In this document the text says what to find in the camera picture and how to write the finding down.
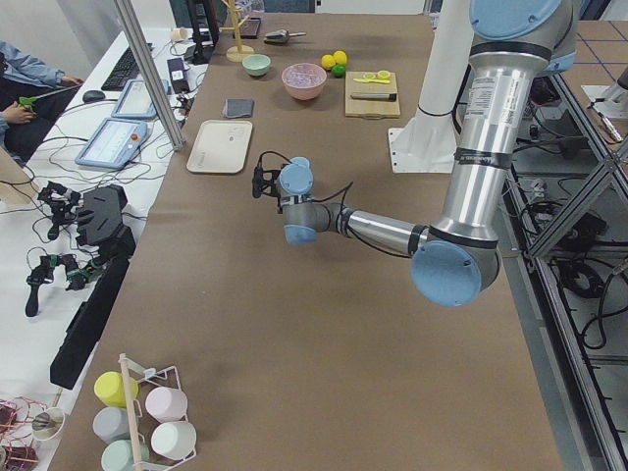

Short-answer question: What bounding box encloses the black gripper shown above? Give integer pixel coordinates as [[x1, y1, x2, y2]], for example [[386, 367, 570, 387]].
[[264, 170, 283, 214]]

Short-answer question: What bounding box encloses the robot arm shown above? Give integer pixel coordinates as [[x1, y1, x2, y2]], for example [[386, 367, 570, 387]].
[[252, 1, 580, 307]]

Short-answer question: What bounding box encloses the light blue plastic cup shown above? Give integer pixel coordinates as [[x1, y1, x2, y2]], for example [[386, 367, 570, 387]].
[[290, 156, 310, 168]]

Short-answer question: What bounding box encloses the pink bowl of ice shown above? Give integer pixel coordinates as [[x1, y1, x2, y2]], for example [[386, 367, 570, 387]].
[[281, 63, 328, 101]]

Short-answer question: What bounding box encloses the steel ice scoop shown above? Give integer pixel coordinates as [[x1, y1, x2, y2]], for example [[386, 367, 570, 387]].
[[264, 29, 306, 45]]

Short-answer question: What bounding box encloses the paper cup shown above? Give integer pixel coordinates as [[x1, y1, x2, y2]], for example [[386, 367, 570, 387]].
[[170, 27, 189, 42]]

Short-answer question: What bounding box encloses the pink cup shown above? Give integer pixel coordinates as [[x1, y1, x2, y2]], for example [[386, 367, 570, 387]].
[[145, 387, 188, 423]]

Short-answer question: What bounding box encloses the yellow cup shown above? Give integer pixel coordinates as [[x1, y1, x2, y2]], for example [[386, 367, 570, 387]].
[[93, 371, 126, 408]]

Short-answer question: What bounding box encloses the white cup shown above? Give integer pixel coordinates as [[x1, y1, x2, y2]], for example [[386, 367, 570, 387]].
[[151, 421, 197, 460]]

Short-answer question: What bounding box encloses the grey cup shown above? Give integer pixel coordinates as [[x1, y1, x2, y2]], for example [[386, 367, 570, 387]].
[[92, 406, 130, 444]]

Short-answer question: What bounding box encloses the mint green cup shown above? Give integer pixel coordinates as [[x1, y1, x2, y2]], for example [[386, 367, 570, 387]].
[[100, 440, 134, 471]]

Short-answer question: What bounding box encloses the cream rabbit tray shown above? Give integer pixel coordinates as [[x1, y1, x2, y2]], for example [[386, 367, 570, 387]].
[[186, 120, 253, 175]]

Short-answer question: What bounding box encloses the grey folded cloth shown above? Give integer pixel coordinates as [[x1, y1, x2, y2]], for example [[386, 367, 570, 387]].
[[223, 98, 254, 119]]

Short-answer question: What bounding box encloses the green bowl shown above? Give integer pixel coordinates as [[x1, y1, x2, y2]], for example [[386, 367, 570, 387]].
[[241, 54, 272, 78]]

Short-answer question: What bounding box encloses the green lime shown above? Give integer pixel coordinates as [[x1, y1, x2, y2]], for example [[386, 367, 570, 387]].
[[332, 64, 346, 78]]

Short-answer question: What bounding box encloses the wooden mug tree stand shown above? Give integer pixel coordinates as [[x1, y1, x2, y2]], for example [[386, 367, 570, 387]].
[[221, 0, 254, 63]]

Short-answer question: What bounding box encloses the black power box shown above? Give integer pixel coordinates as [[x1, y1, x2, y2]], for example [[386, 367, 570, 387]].
[[167, 57, 190, 94]]

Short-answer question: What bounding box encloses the wooden cutting board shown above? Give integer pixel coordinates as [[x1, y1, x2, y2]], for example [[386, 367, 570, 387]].
[[344, 71, 401, 119]]

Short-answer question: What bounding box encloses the yellow lemon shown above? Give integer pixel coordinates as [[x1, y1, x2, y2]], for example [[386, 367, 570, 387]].
[[333, 50, 348, 66], [320, 54, 337, 71]]

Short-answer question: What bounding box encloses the steel muddler rod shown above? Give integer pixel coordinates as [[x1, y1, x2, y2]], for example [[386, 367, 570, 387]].
[[350, 92, 397, 102]]

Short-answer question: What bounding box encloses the black glass tray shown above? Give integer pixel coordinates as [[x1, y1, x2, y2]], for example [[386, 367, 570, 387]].
[[240, 18, 261, 39]]

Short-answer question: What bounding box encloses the yellow plastic knife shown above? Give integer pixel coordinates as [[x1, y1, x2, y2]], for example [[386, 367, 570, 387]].
[[352, 78, 391, 84]]

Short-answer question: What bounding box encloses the far teach pendant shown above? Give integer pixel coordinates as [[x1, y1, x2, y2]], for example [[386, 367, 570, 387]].
[[112, 78, 157, 121]]

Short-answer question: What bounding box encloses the teach pendant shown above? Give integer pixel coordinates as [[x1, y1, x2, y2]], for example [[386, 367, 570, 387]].
[[112, 78, 157, 121], [75, 118, 148, 170]]

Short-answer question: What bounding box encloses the near teach pendant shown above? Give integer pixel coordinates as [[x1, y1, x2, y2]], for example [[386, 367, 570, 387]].
[[75, 118, 148, 170]]

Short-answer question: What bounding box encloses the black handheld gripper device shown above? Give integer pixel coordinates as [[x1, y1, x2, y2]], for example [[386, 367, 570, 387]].
[[26, 182, 136, 390]]

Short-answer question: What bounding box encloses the black keyboard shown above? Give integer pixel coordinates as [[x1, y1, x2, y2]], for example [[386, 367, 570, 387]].
[[101, 47, 139, 91]]

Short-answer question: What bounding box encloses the black computer mouse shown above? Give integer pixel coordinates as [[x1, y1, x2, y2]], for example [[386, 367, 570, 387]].
[[81, 89, 106, 104]]

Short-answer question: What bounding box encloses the seated person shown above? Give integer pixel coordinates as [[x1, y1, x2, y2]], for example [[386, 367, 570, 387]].
[[1, 41, 83, 165]]

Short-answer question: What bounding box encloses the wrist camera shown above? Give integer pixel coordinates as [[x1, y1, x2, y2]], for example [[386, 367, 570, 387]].
[[251, 165, 275, 199]]

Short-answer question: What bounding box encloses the aluminium frame post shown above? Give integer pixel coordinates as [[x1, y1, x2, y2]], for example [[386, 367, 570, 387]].
[[114, 0, 184, 151]]

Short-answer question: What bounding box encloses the white wire cup rack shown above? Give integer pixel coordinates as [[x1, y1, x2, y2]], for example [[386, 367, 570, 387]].
[[119, 353, 197, 470]]

